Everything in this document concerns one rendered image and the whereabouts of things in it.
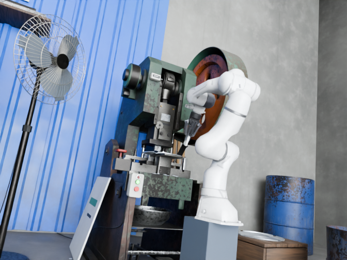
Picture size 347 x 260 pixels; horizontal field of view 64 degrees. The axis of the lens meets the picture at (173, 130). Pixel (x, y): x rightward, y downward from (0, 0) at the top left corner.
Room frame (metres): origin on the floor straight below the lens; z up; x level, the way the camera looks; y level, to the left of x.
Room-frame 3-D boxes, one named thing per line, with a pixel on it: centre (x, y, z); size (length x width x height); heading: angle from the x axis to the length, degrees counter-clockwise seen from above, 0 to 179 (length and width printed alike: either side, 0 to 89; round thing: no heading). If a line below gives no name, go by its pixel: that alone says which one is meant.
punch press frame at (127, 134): (2.19, 0.17, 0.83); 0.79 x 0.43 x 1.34; 26
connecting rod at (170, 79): (2.06, 0.10, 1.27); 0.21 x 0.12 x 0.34; 26
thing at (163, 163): (1.91, 0.03, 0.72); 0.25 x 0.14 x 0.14; 26
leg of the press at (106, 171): (2.07, 0.41, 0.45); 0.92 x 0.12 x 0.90; 26
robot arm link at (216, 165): (1.38, -0.26, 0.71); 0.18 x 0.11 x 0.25; 126
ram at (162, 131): (2.03, 0.09, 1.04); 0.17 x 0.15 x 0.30; 26
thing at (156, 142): (2.07, 0.11, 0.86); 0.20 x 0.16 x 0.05; 116
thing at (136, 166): (2.06, 0.10, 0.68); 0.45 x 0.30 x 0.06; 116
